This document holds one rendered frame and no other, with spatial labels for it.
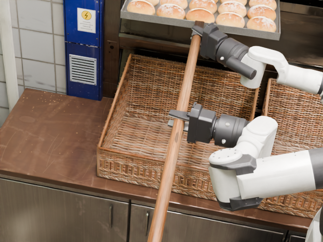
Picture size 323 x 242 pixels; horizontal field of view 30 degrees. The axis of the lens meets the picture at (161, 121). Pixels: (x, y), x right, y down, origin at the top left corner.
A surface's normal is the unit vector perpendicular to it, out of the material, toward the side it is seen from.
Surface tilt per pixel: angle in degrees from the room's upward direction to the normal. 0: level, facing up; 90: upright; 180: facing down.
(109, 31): 90
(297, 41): 70
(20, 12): 90
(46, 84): 90
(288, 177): 59
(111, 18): 90
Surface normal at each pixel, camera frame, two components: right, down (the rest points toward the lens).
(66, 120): 0.07, -0.77
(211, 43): -0.69, 0.43
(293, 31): -0.15, 0.32
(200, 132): -0.28, 0.60
